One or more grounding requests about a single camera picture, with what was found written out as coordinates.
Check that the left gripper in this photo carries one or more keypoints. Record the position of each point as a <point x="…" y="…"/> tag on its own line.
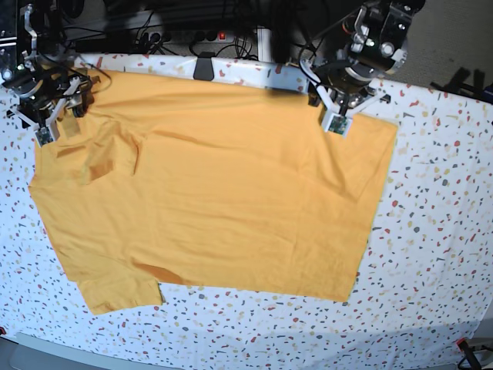
<point x="343" y="86"/>

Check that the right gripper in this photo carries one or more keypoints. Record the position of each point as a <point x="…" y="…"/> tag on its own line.
<point x="45" y="93"/>

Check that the yellow T-shirt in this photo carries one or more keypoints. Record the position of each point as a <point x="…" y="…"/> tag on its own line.
<point x="201" y="183"/>

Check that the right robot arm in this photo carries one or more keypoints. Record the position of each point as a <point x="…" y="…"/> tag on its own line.
<point x="35" y="65"/>

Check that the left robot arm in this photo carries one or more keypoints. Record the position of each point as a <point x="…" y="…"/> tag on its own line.
<point x="375" y="34"/>

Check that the black table clamp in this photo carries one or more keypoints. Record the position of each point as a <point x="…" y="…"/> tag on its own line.
<point x="204" y="68"/>

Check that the terrazzo patterned table cloth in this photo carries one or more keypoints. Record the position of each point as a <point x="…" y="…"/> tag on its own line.
<point x="424" y="280"/>

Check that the red clamp at table edge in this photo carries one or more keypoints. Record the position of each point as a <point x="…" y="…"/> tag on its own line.
<point x="469" y="359"/>

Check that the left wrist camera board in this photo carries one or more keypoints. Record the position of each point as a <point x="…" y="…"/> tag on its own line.
<point x="336" y="123"/>

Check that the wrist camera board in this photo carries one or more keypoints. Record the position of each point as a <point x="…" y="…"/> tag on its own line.
<point x="336" y="123"/>
<point x="43" y="136"/>

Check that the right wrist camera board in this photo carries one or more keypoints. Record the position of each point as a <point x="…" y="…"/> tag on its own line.
<point x="43" y="136"/>

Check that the white metal post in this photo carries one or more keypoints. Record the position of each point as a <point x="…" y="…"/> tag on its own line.
<point x="264" y="49"/>

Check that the power strip with red switch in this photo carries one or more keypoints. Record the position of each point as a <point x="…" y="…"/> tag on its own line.
<point x="188" y="36"/>

